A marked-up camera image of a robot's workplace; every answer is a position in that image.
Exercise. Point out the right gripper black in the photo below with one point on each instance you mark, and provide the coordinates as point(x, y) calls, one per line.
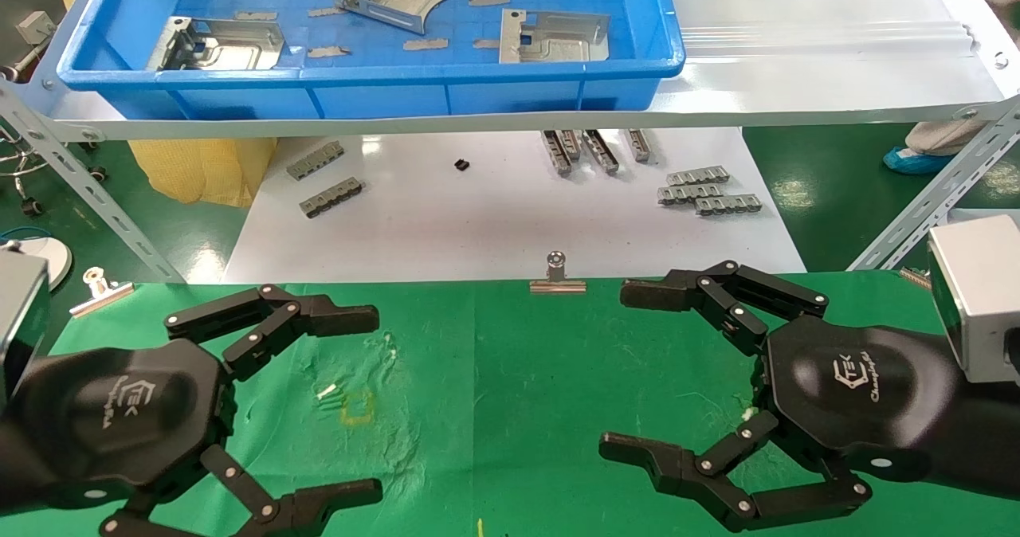
point(853, 386)

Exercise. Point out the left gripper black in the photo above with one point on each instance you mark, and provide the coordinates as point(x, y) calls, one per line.
point(119, 417)

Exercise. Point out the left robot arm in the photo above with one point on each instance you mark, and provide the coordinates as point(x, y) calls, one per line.
point(9, 473)

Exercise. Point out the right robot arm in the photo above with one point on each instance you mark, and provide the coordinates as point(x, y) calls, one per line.
point(988, 433)

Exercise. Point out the small white scrap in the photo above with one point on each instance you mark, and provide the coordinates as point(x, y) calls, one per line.
point(327, 391)

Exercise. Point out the silver binder clip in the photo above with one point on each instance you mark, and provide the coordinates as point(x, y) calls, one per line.
point(914, 277)
point(558, 286)
point(100, 296)

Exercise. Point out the green table cloth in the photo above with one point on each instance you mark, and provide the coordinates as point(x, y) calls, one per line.
point(518, 409)

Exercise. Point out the white lower board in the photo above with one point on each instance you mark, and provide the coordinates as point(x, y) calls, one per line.
point(478, 218)

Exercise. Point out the yellow foam bag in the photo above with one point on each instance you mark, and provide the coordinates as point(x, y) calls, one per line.
point(183, 170)

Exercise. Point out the white round base disc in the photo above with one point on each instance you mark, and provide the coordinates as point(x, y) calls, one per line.
point(52, 254)

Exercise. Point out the blue plastic bin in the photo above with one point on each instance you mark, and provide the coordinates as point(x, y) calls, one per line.
point(382, 95)

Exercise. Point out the blue shoe cover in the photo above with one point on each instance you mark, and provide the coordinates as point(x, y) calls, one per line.
point(916, 160)

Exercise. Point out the white shelf board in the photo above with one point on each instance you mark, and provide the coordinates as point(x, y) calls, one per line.
point(797, 75)

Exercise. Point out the chrome wheeled stool base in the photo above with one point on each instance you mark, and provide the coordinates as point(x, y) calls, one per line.
point(32, 206)

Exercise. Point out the grey tape strip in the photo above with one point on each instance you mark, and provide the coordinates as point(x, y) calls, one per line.
point(486, 44)
point(490, 1)
point(327, 12)
point(328, 52)
point(426, 44)
point(255, 16)

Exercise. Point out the beige trouser leg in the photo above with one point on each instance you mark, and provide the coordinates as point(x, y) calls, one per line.
point(948, 135)

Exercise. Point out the small grey box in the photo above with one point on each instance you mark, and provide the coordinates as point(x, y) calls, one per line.
point(36, 27)

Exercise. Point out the white perforated shelf post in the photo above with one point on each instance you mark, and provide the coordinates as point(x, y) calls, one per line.
point(932, 194)
point(96, 194)

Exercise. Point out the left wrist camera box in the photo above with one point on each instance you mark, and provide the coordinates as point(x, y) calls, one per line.
point(20, 314)

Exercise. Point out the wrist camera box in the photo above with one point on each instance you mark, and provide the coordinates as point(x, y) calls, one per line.
point(980, 298)
point(20, 314)

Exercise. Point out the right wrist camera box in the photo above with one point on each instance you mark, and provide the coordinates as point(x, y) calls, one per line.
point(980, 298)

